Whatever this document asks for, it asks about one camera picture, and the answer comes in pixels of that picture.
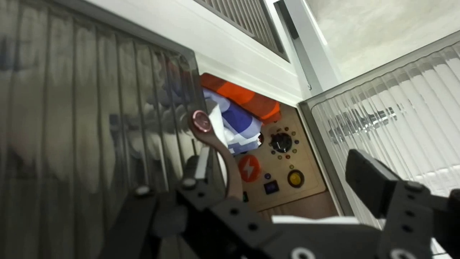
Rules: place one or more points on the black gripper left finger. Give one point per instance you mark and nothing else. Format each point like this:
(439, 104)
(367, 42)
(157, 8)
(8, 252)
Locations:
(216, 225)

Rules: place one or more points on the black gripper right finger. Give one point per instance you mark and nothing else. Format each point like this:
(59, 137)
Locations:
(417, 216)

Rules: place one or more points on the white blue cloth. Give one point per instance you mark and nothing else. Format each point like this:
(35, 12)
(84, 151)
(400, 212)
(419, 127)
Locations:
(235, 124)

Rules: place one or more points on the wooden control panel board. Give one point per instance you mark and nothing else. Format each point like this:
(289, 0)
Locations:
(307, 159)

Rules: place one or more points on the orange cloth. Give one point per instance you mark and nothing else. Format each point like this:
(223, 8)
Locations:
(249, 98)

